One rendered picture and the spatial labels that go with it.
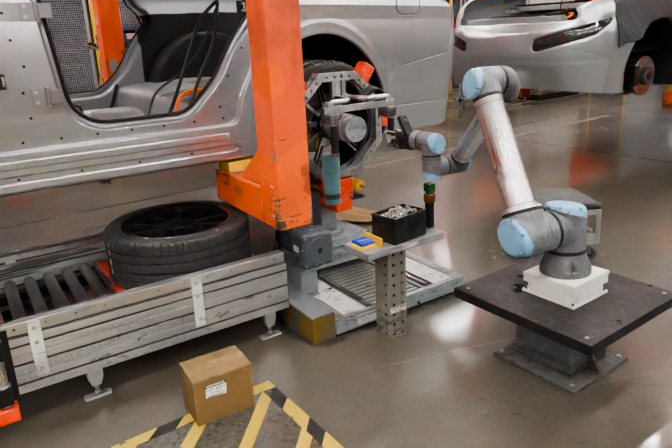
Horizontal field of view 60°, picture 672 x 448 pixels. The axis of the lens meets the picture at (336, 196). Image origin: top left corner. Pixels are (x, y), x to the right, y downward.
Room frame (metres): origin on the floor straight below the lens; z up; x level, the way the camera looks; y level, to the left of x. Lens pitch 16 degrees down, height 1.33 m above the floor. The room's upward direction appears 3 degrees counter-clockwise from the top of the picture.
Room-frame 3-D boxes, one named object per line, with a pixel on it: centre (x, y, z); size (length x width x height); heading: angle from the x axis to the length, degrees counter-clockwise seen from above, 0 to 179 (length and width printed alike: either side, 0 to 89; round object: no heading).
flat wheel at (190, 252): (2.63, 0.75, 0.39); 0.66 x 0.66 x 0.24
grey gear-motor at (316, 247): (2.80, 0.20, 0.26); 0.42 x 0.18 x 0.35; 33
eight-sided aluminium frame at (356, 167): (3.02, -0.02, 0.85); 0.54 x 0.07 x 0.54; 123
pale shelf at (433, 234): (2.39, -0.25, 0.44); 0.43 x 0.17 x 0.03; 123
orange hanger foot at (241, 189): (2.74, 0.40, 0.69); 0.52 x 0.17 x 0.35; 33
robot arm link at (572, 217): (2.11, -0.86, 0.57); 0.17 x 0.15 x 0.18; 112
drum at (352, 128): (2.96, -0.06, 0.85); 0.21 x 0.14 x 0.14; 33
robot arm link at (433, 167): (2.68, -0.46, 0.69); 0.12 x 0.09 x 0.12; 112
